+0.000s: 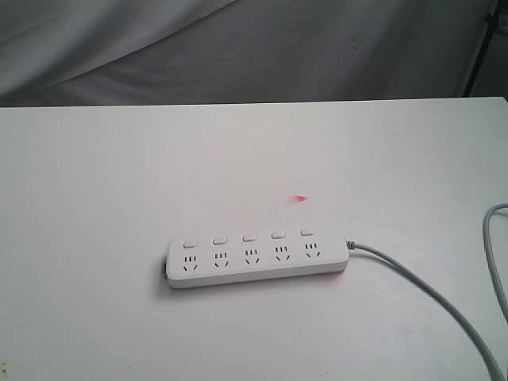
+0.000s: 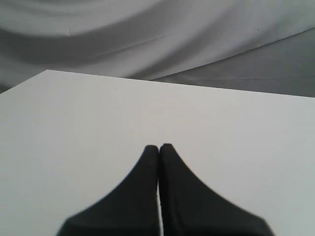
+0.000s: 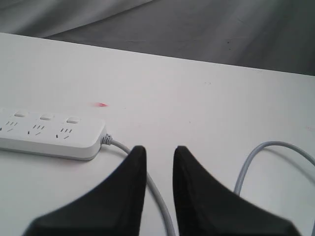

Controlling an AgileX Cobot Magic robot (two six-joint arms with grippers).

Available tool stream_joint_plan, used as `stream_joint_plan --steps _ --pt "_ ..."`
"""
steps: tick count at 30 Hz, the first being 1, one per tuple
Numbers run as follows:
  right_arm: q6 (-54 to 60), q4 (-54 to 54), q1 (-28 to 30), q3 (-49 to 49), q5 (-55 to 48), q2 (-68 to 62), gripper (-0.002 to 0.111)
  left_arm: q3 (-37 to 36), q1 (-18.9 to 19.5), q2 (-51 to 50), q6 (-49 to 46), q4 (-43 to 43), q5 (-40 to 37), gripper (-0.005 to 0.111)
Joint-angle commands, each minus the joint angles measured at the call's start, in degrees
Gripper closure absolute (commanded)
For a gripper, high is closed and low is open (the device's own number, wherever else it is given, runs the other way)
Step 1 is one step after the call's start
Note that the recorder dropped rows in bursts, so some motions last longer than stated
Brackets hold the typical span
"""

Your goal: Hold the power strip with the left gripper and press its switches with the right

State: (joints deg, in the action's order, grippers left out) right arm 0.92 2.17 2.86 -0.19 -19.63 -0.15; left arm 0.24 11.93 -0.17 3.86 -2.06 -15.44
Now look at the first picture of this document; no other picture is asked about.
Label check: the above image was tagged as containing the black tripod stand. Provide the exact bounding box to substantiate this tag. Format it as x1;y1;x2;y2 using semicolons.
462;1;507;98

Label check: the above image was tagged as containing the white five-outlet power strip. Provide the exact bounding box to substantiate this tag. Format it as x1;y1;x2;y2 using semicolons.
166;226;349;289

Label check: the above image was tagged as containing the grey backdrop cloth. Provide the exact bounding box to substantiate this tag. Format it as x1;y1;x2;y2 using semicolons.
1;1;493;107

